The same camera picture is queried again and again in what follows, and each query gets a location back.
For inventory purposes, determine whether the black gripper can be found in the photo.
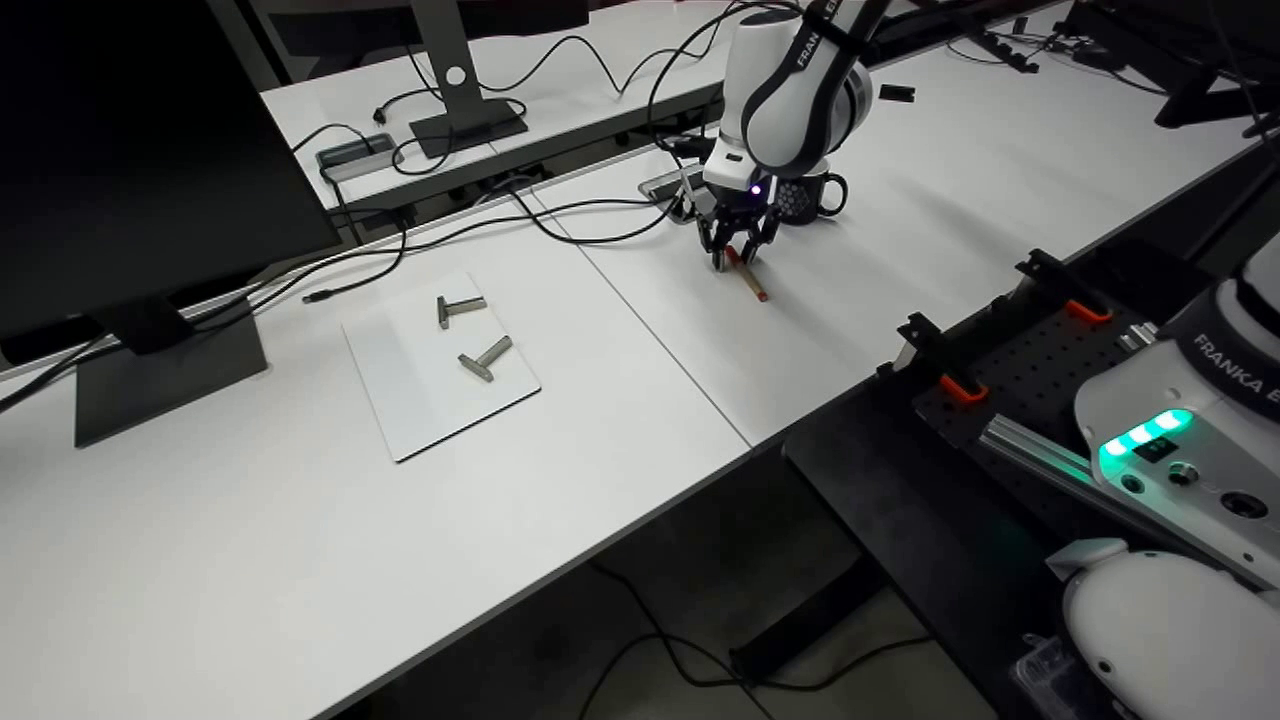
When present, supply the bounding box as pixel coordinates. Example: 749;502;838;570
694;140;793;271

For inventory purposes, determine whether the red capped tan pen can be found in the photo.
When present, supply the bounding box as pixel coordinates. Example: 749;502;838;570
737;254;778;304

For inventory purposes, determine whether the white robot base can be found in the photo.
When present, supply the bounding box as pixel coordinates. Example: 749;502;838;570
1057;229;1280;720

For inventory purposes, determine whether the black mug white inside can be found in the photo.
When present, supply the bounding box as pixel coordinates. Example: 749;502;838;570
772;166;852;229

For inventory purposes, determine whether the grey table outlet box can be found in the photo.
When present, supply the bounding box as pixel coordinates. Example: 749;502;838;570
631;163;714;224

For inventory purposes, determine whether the grey T-shaped metal piece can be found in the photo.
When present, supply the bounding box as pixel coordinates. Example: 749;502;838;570
432;286;493;333
453;333;522;388

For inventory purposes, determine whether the black robot mounting stand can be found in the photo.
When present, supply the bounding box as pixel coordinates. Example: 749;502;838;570
782;234;1280;720

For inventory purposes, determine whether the silver monitor stand black base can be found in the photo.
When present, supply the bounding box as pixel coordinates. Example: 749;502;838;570
405;0;533;163

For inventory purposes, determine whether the white rectangular board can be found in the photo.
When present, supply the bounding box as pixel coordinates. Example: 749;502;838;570
341;293;550;469

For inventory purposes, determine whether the large black monitor with stand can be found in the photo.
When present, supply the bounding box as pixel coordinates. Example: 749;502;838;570
0;0;343;451

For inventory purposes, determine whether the black clamp orange handle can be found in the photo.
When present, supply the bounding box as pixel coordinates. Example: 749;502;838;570
892;307;996;413
1016;243;1122;333

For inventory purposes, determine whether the thin black adapter cable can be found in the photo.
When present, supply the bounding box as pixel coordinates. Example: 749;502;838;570
371;0;752;131

